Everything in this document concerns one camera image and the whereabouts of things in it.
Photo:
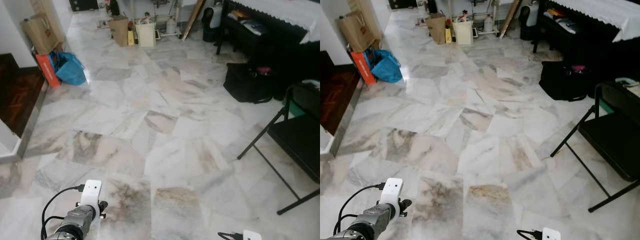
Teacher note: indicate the wooden plank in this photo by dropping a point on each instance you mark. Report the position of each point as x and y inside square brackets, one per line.
[511, 19]
[194, 19]

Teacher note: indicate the black duffel bag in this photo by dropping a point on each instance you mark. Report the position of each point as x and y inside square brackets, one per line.
[245, 82]
[562, 80]

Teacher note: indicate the white plastic bin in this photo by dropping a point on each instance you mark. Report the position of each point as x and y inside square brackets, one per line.
[463, 34]
[146, 36]

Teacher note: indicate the small pink object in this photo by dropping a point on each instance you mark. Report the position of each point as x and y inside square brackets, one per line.
[263, 70]
[578, 68]

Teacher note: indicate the black folding chair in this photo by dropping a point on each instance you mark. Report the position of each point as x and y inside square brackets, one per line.
[300, 137]
[612, 137]

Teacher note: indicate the orange box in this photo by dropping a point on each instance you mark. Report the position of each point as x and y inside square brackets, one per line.
[363, 67]
[47, 70]

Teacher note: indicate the black table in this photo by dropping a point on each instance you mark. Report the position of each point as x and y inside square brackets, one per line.
[245, 39]
[560, 38]

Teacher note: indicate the blue plastic bag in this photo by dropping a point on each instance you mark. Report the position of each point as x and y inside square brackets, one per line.
[387, 67]
[70, 70]

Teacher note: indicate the black floor appliance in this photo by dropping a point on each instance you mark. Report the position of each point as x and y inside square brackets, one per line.
[526, 29]
[209, 30]

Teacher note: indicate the large brown paper bag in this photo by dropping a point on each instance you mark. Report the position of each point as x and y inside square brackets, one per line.
[357, 32]
[42, 34]

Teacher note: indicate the white tablecloth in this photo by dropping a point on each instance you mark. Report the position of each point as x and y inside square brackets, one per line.
[600, 12]

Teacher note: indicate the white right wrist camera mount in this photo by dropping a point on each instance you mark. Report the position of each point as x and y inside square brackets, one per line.
[551, 234]
[252, 236]

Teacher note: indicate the small brown paper bag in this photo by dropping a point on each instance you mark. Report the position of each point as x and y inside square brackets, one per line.
[436, 29]
[120, 31]

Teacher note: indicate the yellow box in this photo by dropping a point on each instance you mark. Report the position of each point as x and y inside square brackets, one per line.
[131, 38]
[448, 36]

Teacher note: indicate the white folded bundle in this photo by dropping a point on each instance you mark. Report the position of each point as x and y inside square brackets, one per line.
[567, 26]
[251, 27]

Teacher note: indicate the white plastic jug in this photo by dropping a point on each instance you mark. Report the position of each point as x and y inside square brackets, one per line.
[488, 24]
[171, 26]

